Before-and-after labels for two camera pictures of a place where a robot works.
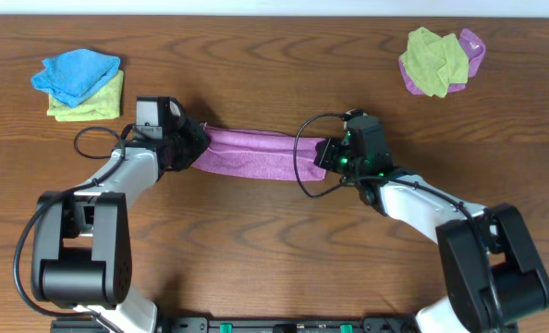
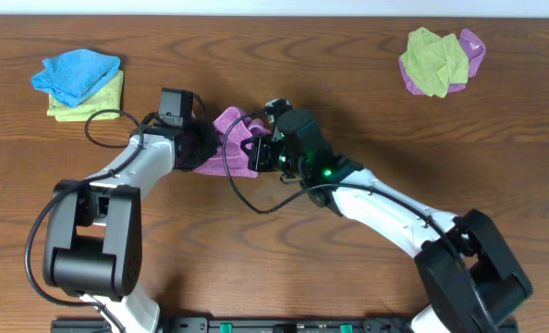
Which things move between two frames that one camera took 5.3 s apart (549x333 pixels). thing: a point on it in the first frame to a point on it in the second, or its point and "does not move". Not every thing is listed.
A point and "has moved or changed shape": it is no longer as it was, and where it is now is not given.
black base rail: [249, 325] does not move
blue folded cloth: [76, 75] does not move
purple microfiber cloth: [261, 154] has moved or changed shape
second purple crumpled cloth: [414, 87] does not move
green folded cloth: [107, 104] does not move
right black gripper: [326, 150] to [257, 160]
